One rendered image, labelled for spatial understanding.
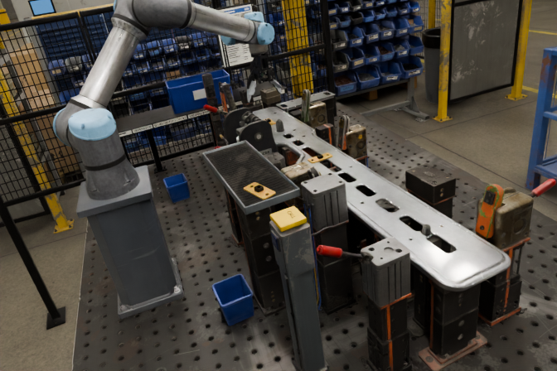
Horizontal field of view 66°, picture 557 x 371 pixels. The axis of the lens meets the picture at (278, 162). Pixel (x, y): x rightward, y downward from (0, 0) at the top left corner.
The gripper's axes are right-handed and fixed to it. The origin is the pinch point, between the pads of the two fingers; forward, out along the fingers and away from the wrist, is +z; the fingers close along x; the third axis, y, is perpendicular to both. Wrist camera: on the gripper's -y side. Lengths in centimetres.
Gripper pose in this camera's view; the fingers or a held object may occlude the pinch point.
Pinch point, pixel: (264, 98)
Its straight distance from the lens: 185.3
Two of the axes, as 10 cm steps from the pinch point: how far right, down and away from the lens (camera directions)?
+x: 9.1, -2.9, 3.1
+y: 4.0, 3.6, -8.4
